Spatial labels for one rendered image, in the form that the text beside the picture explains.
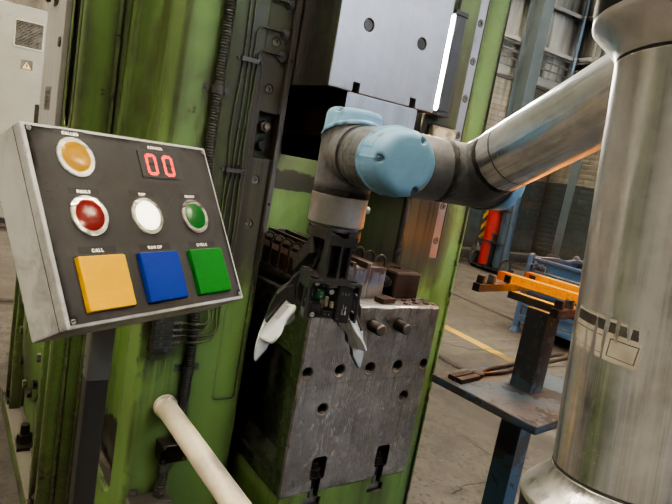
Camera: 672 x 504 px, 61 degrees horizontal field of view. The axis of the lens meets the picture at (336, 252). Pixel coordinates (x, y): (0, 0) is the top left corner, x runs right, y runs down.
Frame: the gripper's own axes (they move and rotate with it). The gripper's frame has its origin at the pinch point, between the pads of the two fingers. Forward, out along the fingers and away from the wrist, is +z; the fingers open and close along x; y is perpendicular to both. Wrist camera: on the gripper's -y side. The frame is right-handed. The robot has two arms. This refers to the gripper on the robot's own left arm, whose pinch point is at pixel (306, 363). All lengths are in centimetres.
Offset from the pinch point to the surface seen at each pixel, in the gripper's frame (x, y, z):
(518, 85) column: 482, -775, -194
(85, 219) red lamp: -31.8, -7.6, -15.1
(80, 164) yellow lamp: -33.7, -11.3, -22.0
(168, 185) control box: -21.9, -21.8, -20.0
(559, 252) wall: 617, -756, 60
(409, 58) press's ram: 25, -49, -53
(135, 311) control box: -23.9, -6.4, -3.3
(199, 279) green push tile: -15.3, -16.1, -6.5
